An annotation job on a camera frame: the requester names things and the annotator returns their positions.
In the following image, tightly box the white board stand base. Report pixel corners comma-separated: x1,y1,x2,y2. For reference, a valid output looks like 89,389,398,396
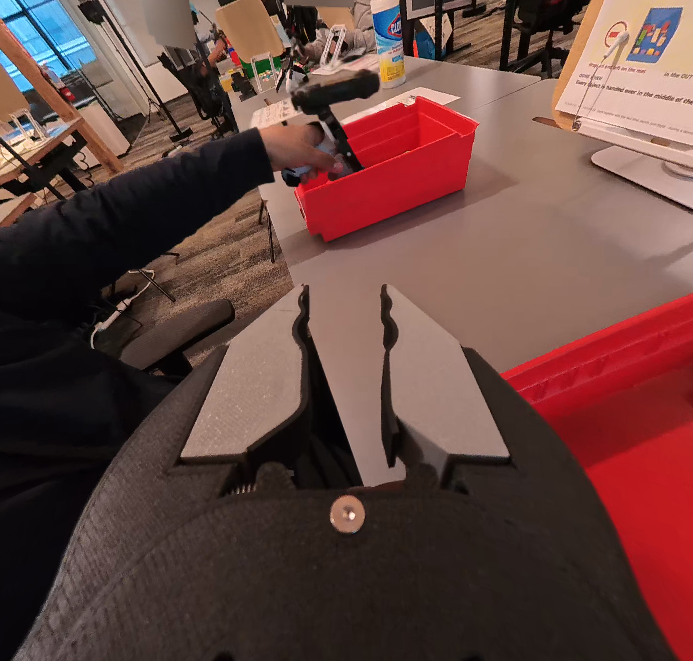
590,144,693,211

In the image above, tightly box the black white device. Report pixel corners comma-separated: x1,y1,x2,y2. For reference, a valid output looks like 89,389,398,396
276,57,310,95

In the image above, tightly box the white paper sheet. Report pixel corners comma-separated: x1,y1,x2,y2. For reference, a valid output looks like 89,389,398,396
344,86,461,126

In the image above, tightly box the wooden post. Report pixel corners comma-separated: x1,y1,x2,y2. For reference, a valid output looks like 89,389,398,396
0,22,124,175

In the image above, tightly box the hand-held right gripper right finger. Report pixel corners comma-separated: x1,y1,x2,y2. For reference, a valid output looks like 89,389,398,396
380,284,512,487

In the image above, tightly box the red plastic bin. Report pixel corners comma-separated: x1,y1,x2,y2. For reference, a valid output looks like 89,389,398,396
501,292,693,661
294,95,480,242

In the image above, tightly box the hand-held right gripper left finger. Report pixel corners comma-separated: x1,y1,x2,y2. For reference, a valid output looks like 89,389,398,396
179,284,312,464

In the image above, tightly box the tan wooden board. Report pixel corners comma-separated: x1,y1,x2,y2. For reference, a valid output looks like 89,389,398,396
215,0,286,65

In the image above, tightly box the person's left forearm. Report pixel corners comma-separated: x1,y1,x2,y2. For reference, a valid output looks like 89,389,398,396
0,127,276,321

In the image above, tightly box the white folding stand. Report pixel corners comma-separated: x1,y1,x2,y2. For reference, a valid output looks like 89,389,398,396
319,24,348,71

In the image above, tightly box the green toy box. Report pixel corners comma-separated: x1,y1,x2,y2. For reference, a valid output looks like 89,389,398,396
241,55,283,80

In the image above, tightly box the white cabinet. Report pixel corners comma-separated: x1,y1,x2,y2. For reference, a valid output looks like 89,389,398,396
81,101,132,158

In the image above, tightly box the person's left hand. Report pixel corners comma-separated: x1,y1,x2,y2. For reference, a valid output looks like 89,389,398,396
260,122,347,177

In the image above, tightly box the printed picture sheet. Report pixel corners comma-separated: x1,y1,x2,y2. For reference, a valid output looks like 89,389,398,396
252,101,304,130

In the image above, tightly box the wooden instruction board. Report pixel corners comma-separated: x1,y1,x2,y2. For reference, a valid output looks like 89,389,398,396
551,0,693,148

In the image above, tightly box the wooden top desk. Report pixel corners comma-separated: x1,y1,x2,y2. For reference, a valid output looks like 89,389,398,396
0,117,87,223

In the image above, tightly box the white wipes canister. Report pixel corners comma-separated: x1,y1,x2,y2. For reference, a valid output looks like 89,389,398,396
370,0,407,89

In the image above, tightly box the black office chair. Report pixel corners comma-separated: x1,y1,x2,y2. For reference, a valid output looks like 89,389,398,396
501,0,599,80

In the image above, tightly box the clear acrylic stand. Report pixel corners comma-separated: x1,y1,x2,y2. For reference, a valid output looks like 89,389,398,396
253,52,278,95

